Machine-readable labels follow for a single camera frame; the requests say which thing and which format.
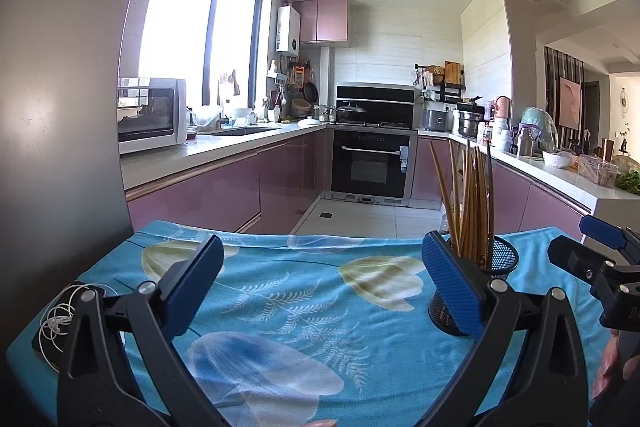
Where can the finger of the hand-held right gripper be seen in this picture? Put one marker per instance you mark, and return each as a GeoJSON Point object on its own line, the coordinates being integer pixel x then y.
{"type": "Point", "coordinates": [575, 257]}
{"type": "Point", "coordinates": [605, 229]}

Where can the white kitchen countertop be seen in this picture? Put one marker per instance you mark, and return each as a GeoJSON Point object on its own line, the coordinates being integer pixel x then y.
{"type": "Point", "coordinates": [200, 152]}

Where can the person's left hand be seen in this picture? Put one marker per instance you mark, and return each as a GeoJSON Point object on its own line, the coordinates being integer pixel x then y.
{"type": "Point", "coordinates": [321, 423]}

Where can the steel pressure cooker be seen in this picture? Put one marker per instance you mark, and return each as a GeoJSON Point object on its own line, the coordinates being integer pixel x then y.
{"type": "Point", "coordinates": [470, 124]}

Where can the wooden cutting board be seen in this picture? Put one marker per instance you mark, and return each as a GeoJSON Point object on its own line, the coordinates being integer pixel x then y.
{"type": "Point", "coordinates": [452, 73]}

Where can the silver rice cooker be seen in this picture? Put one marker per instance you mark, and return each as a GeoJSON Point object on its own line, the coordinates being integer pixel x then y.
{"type": "Point", "coordinates": [436, 121]}

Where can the bamboo basket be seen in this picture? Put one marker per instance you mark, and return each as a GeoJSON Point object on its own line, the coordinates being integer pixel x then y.
{"type": "Point", "coordinates": [301, 108]}

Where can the pink base cabinet run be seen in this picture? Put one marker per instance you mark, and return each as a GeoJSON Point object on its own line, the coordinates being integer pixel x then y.
{"type": "Point", "coordinates": [215, 192]}
{"type": "Point", "coordinates": [540, 207]}

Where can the white lidded dish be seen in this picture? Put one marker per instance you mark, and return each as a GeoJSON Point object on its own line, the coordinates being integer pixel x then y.
{"type": "Point", "coordinates": [308, 122]}

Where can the steel thermos bottle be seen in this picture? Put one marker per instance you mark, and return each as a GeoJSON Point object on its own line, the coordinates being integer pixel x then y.
{"type": "Point", "coordinates": [524, 142]}

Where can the pink electric kettle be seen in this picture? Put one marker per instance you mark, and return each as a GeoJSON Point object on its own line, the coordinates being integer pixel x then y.
{"type": "Point", "coordinates": [501, 107]}

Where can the black phone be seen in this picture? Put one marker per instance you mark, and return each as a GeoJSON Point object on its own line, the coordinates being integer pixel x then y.
{"type": "Point", "coordinates": [42, 347]}

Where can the black built-in oven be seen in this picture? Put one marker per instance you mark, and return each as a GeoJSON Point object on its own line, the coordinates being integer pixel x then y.
{"type": "Point", "coordinates": [370, 167]}

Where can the green leafy vegetables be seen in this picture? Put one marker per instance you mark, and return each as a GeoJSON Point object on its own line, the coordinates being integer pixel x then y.
{"type": "Point", "coordinates": [627, 181]}

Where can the blue floral tablecloth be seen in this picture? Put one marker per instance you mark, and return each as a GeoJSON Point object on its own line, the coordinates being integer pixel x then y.
{"type": "Point", "coordinates": [300, 307]}

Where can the hanging black frying pan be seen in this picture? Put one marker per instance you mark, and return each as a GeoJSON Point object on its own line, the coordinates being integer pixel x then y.
{"type": "Point", "coordinates": [311, 93]}

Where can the black wok with lid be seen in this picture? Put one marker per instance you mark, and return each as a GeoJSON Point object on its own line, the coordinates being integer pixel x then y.
{"type": "Point", "coordinates": [351, 113]}

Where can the white bowl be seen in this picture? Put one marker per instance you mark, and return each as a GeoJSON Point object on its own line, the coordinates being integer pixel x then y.
{"type": "Point", "coordinates": [557, 159]}

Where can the black mesh utensil holder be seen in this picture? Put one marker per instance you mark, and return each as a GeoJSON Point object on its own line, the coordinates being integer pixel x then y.
{"type": "Point", "coordinates": [500, 252]}

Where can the steel kitchen sink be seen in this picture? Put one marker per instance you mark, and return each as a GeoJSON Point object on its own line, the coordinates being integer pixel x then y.
{"type": "Point", "coordinates": [245, 132]}

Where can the black wall rack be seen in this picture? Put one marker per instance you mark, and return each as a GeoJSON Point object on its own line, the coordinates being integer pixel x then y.
{"type": "Point", "coordinates": [450, 92]}

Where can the white vertical pipe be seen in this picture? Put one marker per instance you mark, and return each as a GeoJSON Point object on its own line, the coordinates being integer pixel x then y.
{"type": "Point", "coordinates": [325, 77]}

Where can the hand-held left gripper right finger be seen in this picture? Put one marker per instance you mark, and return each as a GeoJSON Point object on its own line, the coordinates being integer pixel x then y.
{"type": "Point", "coordinates": [452, 287]}

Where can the framed wall picture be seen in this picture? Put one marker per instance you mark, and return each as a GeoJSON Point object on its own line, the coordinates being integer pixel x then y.
{"type": "Point", "coordinates": [570, 104]}

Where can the white microwave oven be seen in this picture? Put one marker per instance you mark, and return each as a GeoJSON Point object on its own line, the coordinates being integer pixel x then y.
{"type": "Point", "coordinates": [150, 114]}

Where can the person's right hand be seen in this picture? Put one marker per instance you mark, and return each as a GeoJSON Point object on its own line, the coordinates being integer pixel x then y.
{"type": "Point", "coordinates": [607, 367]}

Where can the white water heater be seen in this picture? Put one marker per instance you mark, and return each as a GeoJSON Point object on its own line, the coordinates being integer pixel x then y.
{"type": "Point", "coordinates": [288, 29]}

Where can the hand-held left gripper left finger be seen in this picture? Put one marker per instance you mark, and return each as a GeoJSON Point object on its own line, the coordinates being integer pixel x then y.
{"type": "Point", "coordinates": [192, 287]}

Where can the bundle of wooden chopsticks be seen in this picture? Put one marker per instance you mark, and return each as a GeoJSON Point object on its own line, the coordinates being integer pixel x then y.
{"type": "Point", "coordinates": [467, 217]}

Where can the clear plastic container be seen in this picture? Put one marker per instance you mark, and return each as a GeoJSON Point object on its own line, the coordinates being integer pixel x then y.
{"type": "Point", "coordinates": [597, 169]}

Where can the black range hood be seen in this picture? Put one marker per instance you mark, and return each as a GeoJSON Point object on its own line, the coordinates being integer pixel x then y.
{"type": "Point", "coordinates": [375, 94]}

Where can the striped room divider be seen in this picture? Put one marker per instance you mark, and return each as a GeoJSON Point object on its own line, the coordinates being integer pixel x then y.
{"type": "Point", "coordinates": [551, 82]}

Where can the pink wall cabinet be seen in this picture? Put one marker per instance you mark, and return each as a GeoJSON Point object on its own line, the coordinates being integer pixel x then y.
{"type": "Point", "coordinates": [322, 21]}

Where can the teal food cover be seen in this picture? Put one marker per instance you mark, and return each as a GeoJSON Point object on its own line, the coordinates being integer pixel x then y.
{"type": "Point", "coordinates": [537, 119]}

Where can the large kitchen window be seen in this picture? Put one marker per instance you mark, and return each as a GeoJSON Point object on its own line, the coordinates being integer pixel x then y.
{"type": "Point", "coordinates": [175, 17]}

